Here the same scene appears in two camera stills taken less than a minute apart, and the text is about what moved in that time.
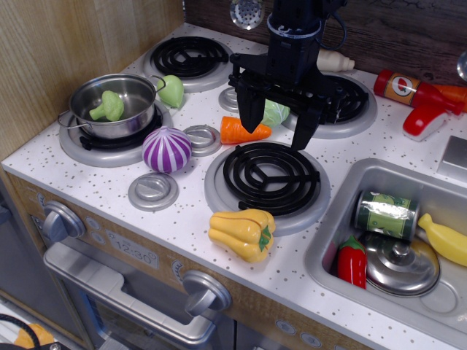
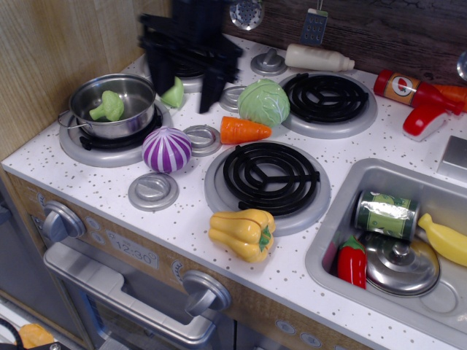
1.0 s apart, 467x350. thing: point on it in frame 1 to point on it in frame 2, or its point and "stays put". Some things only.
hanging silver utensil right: [462, 65] stays put
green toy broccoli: [112, 107] stays put
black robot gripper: [290, 72] to [193, 36]
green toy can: [387, 214] stays put
